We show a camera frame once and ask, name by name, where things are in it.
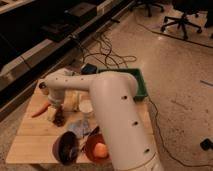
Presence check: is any dark grape bunch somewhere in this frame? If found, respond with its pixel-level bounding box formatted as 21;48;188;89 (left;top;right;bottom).
53;109;65;127

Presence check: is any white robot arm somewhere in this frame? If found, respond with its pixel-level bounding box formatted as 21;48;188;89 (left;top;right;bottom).
45;71;164;171

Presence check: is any yellow banana piece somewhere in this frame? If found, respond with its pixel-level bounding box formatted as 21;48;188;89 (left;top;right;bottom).
63;91;79;112

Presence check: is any grey blue cloth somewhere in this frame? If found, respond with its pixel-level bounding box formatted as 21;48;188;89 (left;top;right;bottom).
67;120;90;139

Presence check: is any wooden table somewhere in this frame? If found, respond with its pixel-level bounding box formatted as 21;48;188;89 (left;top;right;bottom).
5;77;158;165

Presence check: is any white cup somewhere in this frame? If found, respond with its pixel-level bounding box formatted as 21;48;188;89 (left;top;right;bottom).
79;100;93;117

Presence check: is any dark purple bowl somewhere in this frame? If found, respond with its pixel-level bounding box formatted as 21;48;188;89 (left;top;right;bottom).
52;131;79;165

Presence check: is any blue grey stapler toy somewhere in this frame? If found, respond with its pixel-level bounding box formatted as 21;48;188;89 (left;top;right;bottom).
62;68;75;76

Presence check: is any red orange bowl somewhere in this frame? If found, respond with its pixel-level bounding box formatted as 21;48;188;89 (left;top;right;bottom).
84;134;109;164

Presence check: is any black power box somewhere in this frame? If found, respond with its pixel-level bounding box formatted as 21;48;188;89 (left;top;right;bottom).
81;63;97;75

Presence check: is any orange fruit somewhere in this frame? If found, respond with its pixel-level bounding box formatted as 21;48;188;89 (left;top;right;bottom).
93;143;108;158

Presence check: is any green plastic tray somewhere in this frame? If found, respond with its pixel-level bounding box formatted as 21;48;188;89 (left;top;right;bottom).
90;68;148;101

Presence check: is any black office chair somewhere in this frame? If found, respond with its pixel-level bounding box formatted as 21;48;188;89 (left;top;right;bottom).
130;0;164;17
160;0;213;40

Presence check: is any black adapter on floor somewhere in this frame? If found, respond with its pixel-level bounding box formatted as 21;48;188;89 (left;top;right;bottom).
200;138;213;151

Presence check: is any black handled knife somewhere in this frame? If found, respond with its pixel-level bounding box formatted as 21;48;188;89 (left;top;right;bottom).
80;126;100;152

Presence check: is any floor cable bundle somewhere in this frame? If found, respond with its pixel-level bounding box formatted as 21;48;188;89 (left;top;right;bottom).
68;31;138;70

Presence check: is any black cable right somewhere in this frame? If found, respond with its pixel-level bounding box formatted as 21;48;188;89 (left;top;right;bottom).
146;96;213;169

